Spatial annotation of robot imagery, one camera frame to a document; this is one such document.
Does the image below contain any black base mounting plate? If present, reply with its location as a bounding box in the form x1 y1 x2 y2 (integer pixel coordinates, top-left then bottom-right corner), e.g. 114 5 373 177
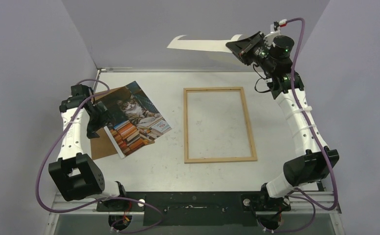
96 191 291 228

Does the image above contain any white photo paper sheet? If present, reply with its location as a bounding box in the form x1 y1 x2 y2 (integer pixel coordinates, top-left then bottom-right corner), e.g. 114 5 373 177
97 81 172 158

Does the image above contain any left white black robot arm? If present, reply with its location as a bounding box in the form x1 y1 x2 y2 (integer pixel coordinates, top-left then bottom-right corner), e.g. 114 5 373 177
48 84 128 211

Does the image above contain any light wooden picture frame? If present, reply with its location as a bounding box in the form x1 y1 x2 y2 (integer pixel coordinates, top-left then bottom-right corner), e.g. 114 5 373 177
183 87 258 164

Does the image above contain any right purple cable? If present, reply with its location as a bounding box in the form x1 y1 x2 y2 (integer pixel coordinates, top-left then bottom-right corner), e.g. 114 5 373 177
285 18 339 234

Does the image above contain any brown cardboard backing board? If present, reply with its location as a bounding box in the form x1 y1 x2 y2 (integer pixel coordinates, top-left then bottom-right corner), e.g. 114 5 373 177
91 87 155 160

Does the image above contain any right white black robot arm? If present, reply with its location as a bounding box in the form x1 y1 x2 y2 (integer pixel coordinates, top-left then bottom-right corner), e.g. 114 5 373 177
225 32 339 210

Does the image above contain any aluminium front rail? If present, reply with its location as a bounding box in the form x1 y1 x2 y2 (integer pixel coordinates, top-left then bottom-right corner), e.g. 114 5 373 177
51 191 341 215

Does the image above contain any cream protective paper sheet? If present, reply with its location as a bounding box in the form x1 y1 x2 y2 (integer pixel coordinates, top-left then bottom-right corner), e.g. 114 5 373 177
167 34 242 65

